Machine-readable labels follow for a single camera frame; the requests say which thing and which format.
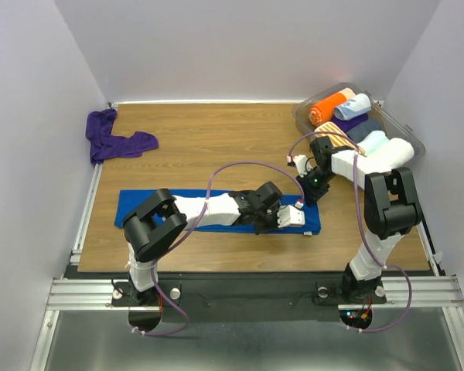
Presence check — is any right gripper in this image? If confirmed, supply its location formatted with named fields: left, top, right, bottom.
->
left=293, top=167, right=336, bottom=206

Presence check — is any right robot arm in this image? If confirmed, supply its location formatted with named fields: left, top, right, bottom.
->
left=288, top=135, right=423, bottom=302

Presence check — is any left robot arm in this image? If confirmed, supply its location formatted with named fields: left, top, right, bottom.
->
left=112, top=182, right=297, bottom=305

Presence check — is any orange striped rolled towel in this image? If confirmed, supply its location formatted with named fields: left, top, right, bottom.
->
left=312, top=121, right=366, bottom=155

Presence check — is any purple rolled towel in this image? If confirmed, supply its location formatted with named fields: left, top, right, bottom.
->
left=331, top=114, right=369, bottom=132

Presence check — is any dark grey rolled towel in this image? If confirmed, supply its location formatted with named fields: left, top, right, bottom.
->
left=346, top=117, right=383, bottom=143

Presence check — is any pale teal rolled towel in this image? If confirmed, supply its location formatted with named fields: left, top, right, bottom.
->
left=358, top=131, right=389, bottom=157

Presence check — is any white rolled towel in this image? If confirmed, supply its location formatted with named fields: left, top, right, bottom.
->
left=367, top=138, right=415, bottom=168

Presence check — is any light blue patterned rolled towel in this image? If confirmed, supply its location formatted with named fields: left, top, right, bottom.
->
left=333, top=93, right=371, bottom=121

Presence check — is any clear plastic bin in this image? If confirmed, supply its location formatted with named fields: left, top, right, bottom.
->
left=292, top=83, right=425, bottom=163

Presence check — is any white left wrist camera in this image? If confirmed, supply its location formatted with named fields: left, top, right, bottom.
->
left=277, top=200, right=305, bottom=229

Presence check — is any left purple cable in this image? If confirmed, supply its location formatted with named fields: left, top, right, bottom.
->
left=125, top=160, right=306, bottom=336

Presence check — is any purple cable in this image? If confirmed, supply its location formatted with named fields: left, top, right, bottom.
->
left=125, top=160, right=306, bottom=336
left=289, top=131, right=413, bottom=334

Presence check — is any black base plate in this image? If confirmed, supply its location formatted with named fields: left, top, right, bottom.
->
left=111, top=272, right=386, bottom=325

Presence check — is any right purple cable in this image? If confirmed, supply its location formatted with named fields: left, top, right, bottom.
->
left=289, top=131, right=413, bottom=334

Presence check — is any aluminium frame rail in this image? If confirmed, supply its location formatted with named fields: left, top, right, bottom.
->
left=47, top=276, right=464, bottom=311

